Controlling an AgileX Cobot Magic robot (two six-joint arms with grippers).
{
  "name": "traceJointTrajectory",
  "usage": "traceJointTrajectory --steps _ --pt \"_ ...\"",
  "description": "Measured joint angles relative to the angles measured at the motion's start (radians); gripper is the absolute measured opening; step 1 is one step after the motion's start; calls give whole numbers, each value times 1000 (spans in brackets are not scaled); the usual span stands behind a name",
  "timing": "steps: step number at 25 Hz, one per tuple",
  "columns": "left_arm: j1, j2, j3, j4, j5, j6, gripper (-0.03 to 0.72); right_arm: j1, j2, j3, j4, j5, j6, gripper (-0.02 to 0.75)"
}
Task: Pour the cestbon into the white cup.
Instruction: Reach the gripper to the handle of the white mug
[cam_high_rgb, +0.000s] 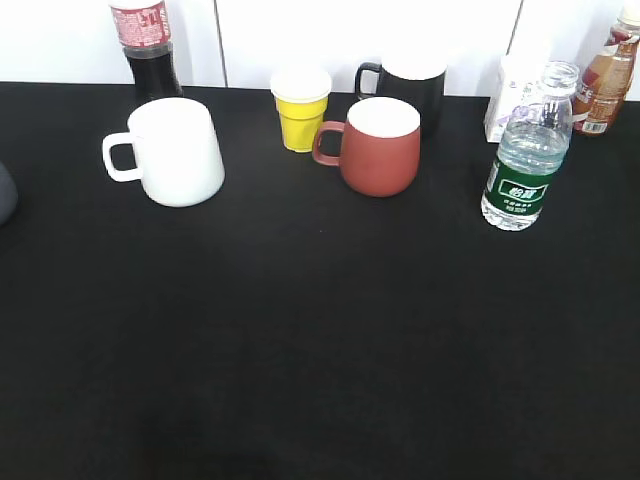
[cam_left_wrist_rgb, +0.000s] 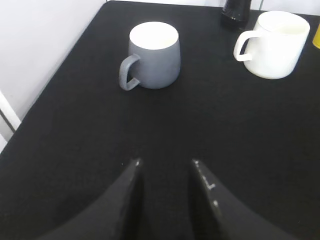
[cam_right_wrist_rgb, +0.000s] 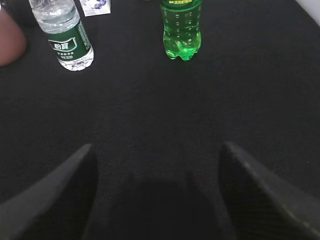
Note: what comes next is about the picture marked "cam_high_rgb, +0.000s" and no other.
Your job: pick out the white ceramic mug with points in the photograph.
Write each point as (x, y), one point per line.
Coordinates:
(177, 155)

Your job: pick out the yellow plastic cup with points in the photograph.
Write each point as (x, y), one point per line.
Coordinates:
(301, 99)

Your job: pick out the red-brown ceramic mug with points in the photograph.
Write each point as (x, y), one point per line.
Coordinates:
(380, 146)

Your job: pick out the black mug white interior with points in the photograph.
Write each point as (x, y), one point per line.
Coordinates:
(419, 82)

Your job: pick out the clear water bottle green label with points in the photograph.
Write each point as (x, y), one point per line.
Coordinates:
(532, 149)

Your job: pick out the white purple carton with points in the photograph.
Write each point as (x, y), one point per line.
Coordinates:
(517, 77)

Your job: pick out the cola bottle red label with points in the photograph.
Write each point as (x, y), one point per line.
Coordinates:
(145, 36)

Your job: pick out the dark grey round object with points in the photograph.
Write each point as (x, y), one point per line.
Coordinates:
(8, 195)

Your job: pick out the brown tea drink bottle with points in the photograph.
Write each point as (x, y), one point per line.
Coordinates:
(607, 79)

